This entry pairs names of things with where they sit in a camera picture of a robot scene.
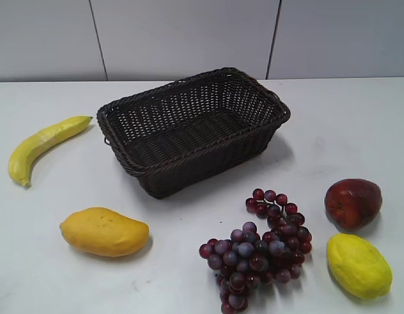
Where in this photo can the purple grape bunch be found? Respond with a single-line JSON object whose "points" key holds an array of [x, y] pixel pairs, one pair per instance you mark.
{"points": [[247, 259]]}

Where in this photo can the black woven wicker basket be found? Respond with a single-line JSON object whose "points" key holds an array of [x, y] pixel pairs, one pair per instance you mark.
{"points": [[189, 130]]}

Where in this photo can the orange-yellow mango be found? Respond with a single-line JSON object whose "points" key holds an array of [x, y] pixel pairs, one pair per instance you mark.
{"points": [[103, 232]]}

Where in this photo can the red apple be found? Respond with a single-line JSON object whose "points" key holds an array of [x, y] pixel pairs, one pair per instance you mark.
{"points": [[353, 203]]}

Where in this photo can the yellow banana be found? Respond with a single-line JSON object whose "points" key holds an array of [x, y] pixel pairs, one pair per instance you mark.
{"points": [[24, 156]]}

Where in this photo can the yellow lemon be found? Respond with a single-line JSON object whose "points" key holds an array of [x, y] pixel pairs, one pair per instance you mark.
{"points": [[358, 266]]}

